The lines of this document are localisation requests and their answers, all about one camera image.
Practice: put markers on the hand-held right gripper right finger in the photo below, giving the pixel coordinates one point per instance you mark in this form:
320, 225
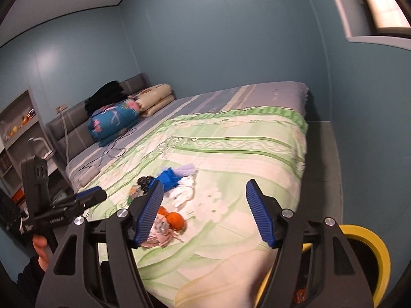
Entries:
260, 215

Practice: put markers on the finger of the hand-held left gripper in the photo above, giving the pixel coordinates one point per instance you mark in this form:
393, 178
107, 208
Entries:
93, 195

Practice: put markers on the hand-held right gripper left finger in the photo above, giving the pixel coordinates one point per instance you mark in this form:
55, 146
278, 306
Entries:
150, 213

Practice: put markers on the pink wrapper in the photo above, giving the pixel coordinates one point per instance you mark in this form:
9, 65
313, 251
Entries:
160, 232

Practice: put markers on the white tissues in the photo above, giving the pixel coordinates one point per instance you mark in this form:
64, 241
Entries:
183, 192

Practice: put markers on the yellow rimmed trash bin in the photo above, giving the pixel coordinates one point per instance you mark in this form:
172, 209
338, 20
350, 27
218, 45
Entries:
382, 250

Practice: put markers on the person's left forearm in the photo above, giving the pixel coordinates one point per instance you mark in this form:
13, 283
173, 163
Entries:
28, 279

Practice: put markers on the person's left hand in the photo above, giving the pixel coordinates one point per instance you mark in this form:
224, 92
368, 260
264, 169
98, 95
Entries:
40, 250

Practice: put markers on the dark bedside table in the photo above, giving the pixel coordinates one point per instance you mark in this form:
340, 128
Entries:
60, 184

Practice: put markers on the black crumpled item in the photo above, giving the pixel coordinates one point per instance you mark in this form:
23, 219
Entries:
144, 181

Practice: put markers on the blue cloth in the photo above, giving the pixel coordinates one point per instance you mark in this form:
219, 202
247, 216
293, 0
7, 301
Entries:
168, 179

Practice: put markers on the lavender cloth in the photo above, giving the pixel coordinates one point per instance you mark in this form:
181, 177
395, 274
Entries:
186, 169

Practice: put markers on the small yellow shelf item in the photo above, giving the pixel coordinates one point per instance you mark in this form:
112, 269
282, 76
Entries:
12, 130

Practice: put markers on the white shelf unit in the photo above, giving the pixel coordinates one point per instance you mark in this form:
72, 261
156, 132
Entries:
38, 125

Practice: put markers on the green floral blanket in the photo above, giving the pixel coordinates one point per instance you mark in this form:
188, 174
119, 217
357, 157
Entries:
240, 154

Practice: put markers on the grey padded headboard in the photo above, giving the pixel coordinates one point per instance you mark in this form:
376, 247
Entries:
74, 131

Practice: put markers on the small orange shelf item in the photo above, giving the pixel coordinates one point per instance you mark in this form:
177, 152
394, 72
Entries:
24, 119

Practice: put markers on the small dark shelf item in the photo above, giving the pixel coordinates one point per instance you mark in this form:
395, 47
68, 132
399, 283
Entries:
31, 113

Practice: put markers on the blue floral folded quilt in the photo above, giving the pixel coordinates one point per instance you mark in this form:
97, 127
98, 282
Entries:
109, 122

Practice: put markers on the black clothes pile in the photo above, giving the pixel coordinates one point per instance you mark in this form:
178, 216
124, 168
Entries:
106, 98

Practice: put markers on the beige folded quilt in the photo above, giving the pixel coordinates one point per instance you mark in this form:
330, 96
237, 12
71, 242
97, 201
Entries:
157, 98

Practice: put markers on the bed with grey striped sheet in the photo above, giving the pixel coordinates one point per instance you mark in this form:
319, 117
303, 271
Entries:
224, 98

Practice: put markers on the window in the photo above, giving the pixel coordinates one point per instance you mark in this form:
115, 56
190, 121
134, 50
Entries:
385, 6

